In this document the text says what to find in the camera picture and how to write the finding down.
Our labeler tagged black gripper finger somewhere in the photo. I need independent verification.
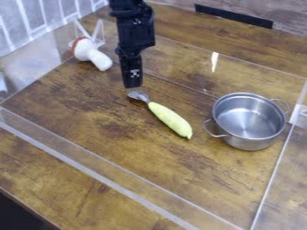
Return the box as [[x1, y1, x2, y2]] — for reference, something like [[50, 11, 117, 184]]
[[121, 56, 142, 88], [114, 47, 125, 85]]

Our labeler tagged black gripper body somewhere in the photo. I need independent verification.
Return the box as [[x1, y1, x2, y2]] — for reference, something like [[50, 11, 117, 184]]
[[109, 0, 156, 58]]

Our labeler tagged clear acrylic stand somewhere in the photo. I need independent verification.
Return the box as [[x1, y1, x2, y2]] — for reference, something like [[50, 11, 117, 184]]
[[68, 19, 105, 48]]

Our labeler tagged white toy mushroom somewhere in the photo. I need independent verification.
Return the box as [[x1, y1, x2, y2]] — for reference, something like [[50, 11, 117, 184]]
[[72, 37, 112, 71]]

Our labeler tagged black strip on table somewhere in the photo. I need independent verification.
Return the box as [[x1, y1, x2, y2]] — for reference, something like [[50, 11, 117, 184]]
[[194, 4, 273, 29]]

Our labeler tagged stainless steel pot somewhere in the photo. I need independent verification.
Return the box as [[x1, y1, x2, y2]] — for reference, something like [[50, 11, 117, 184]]
[[202, 93, 289, 151]]

